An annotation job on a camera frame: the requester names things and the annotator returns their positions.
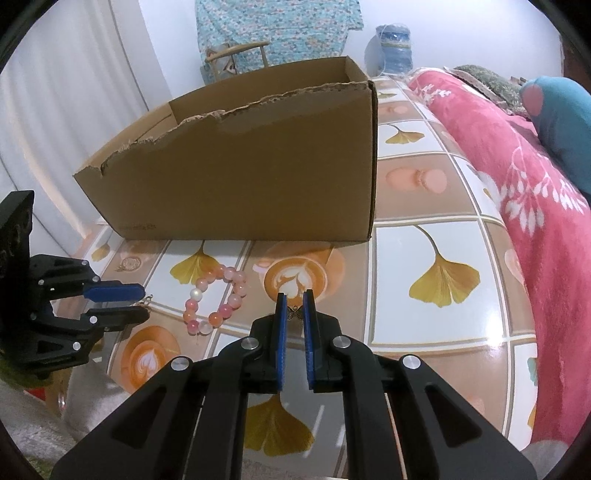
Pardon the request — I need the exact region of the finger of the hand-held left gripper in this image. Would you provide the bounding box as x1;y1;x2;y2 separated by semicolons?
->
30;256;145;303
30;305;151;356

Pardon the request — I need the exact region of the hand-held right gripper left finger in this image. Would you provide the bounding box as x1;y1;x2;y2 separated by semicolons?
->
51;292;289;480

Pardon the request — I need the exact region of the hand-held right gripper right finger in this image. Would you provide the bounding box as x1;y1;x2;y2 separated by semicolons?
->
302;289;539;480

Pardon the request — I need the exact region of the pink bead bracelet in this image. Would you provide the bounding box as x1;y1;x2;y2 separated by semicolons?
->
183;264;249;335

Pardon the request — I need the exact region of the brown cardboard box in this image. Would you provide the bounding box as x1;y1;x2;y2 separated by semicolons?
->
73;55;379;243

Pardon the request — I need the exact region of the ginkgo leaf print tablecloth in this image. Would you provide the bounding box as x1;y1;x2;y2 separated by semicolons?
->
60;76;541;480

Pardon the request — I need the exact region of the white curtain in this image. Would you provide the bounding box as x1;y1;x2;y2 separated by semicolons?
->
0;0;171;259

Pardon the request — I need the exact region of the white fluffy blanket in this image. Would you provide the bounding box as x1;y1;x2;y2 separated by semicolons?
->
0;364;107;480

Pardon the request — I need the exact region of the red floral blanket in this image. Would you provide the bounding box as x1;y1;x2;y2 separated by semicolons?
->
406;68;591;450

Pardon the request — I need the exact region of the wooden chair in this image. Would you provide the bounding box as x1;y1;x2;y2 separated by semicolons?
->
205;41;271;84

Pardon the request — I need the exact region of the blue water jug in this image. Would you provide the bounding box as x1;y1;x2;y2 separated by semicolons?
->
375;24;413;75

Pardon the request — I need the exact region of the blue floral hanging cloth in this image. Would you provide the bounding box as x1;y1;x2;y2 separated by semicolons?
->
194;0;363;72

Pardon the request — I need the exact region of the green patterned pillow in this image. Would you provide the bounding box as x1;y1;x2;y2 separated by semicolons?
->
455;65;527;116

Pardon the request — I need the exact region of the blue plush pillow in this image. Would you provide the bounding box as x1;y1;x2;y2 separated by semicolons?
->
519;76;591;195

